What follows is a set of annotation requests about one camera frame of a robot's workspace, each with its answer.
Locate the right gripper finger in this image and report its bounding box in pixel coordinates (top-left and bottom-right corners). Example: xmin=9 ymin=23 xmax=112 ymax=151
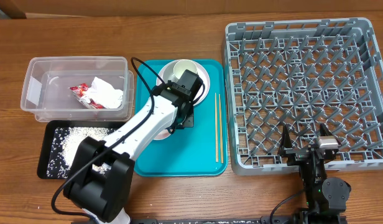
xmin=319 ymin=123 xmax=333 ymax=136
xmin=281 ymin=125 xmax=293 ymax=149

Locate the small white dish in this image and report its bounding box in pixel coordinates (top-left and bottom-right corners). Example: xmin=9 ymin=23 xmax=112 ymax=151
xmin=154 ymin=129 xmax=172 ymax=141

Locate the white napkin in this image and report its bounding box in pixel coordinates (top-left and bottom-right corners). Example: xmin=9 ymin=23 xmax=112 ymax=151
xmin=79 ymin=77 xmax=124 ymax=109

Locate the red snack wrapper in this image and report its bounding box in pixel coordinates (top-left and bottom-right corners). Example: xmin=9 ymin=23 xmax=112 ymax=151
xmin=69 ymin=83 xmax=104 ymax=109

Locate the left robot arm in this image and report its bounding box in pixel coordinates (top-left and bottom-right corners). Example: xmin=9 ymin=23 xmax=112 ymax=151
xmin=62 ymin=70 xmax=205 ymax=223

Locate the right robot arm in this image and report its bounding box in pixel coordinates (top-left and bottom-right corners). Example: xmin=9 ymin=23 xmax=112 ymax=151
xmin=269 ymin=123 xmax=351 ymax=223

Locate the grey plastic dishwasher rack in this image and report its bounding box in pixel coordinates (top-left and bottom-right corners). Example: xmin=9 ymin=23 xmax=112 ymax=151
xmin=224 ymin=17 xmax=383 ymax=175

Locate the teal plastic serving tray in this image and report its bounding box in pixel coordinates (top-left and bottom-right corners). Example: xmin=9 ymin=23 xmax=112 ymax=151
xmin=134 ymin=59 xmax=228 ymax=177

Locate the grey shallow bowl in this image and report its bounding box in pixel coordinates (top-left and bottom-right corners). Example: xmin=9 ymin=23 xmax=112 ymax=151
xmin=163 ymin=68 xmax=180 ymax=83

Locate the large white plate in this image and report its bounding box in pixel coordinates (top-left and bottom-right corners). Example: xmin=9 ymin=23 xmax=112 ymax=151
xmin=158 ymin=59 xmax=210 ymax=106

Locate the pale green cup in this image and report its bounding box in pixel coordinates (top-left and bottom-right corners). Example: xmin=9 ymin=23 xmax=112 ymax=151
xmin=171 ymin=59 xmax=198 ymax=82

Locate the spilled rice pile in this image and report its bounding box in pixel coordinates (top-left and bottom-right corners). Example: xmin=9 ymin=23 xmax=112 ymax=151
xmin=45 ymin=127 xmax=116 ymax=179

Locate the black plastic tray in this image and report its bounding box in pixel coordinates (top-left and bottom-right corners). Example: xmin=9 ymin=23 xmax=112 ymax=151
xmin=37 ymin=120 xmax=124 ymax=179

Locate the clear plastic bin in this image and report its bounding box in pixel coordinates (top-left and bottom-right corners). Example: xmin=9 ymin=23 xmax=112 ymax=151
xmin=20 ymin=56 xmax=134 ymax=122

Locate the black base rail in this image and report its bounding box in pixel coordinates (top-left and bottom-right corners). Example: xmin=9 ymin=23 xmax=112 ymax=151
xmin=130 ymin=215 xmax=293 ymax=224

